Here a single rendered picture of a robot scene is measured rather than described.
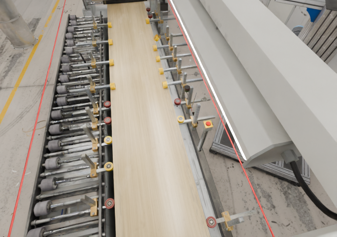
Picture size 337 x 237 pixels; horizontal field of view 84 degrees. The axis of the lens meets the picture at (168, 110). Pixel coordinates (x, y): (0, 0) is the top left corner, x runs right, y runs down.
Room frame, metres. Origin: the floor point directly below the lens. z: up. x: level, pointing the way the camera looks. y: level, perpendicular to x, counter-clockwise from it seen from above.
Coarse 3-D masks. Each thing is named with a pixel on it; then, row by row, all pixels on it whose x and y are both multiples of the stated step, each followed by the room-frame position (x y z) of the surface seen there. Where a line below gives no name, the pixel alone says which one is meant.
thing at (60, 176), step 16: (80, 80) 1.89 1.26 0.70; (80, 96) 1.58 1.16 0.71; (80, 144) 0.89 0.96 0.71; (80, 160) 0.71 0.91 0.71; (96, 160) 0.72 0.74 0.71; (112, 160) 0.87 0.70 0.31; (48, 176) 0.54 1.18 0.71; (112, 176) 0.66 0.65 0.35; (32, 192) 0.36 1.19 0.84; (80, 192) 0.40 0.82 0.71; (112, 192) 0.48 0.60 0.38; (32, 208) 0.24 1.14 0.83; (64, 208) 0.26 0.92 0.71; (80, 208) 0.28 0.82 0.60; (112, 208) 0.31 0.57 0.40; (48, 224) 0.14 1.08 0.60; (96, 224) 0.14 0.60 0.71; (112, 224) 0.17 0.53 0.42
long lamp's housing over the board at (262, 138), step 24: (192, 0) 0.56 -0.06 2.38; (192, 24) 0.47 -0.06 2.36; (216, 48) 0.34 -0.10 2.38; (216, 72) 0.29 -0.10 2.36; (240, 72) 0.27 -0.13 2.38; (240, 96) 0.21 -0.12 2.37; (240, 120) 0.18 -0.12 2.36; (264, 120) 0.16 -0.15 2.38; (240, 144) 0.14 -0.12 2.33; (264, 144) 0.12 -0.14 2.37; (288, 144) 0.12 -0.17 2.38
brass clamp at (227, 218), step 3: (222, 213) 0.23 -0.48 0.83; (228, 213) 0.23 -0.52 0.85; (222, 216) 0.21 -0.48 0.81; (225, 216) 0.21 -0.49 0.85; (228, 216) 0.21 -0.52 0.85; (225, 219) 0.19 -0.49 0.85; (228, 219) 0.19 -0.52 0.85; (225, 222) 0.17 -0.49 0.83; (225, 225) 0.15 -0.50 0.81; (228, 228) 0.13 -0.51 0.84; (231, 228) 0.13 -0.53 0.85
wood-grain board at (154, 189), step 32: (128, 32) 2.79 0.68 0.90; (128, 64) 2.01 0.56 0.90; (160, 64) 2.03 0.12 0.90; (128, 96) 1.44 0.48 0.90; (160, 96) 1.45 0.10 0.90; (128, 128) 1.00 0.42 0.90; (160, 128) 1.01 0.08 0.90; (128, 160) 0.65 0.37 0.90; (160, 160) 0.66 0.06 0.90; (128, 192) 0.37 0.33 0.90; (160, 192) 0.37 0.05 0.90; (192, 192) 0.38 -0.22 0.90; (128, 224) 0.13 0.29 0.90; (160, 224) 0.14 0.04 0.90; (192, 224) 0.14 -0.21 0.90
